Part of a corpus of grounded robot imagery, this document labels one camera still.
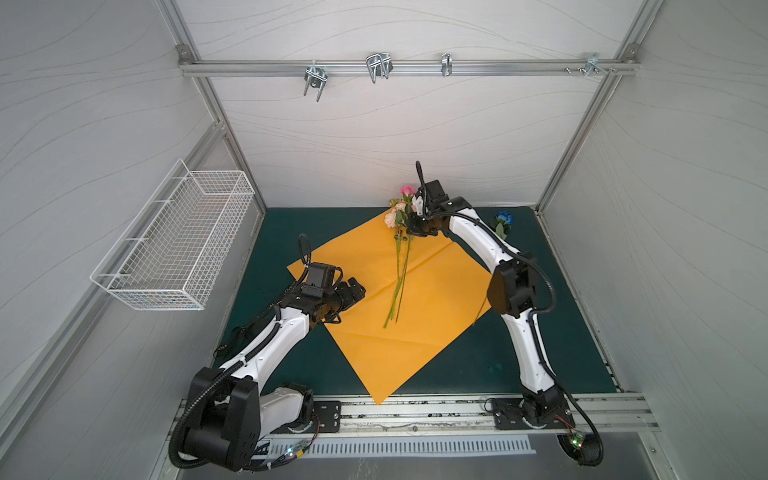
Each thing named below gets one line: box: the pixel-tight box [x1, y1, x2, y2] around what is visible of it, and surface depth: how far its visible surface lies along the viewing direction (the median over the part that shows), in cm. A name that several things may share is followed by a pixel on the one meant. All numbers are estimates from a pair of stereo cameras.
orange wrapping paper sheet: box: [287, 219, 493, 405], surface depth 92 cm
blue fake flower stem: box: [494, 210, 515, 240], surface depth 114 cm
